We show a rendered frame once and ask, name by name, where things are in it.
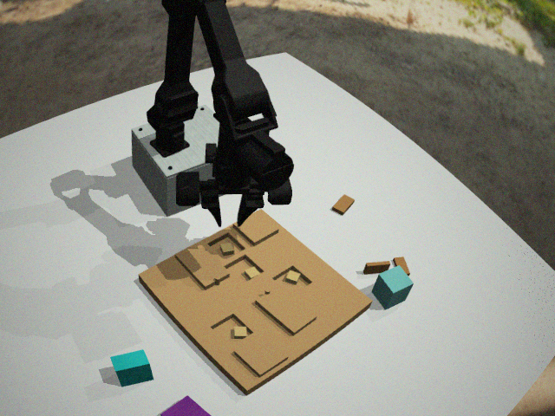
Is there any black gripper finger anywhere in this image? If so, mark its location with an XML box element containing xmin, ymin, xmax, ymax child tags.
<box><xmin>237</xmin><ymin>194</ymin><xmax>264</xmax><ymax>227</ymax></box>
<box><xmin>201</xmin><ymin>196</ymin><xmax>222</xmax><ymax>227</ymax></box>

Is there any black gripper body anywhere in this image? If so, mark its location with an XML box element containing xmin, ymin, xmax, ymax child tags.
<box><xmin>176</xmin><ymin>152</ymin><xmax>292</xmax><ymax>206</ymax></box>

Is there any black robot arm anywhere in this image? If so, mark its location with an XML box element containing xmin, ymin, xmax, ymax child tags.
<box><xmin>147</xmin><ymin>0</ymin><xmax>294</xmax><ymax>191</ymax></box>

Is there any tan square puzzle board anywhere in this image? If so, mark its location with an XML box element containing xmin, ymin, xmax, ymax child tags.
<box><xmin>138</xmin><ymin>209</ymin><xmax>373</xmax><ymax>395</ymax></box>

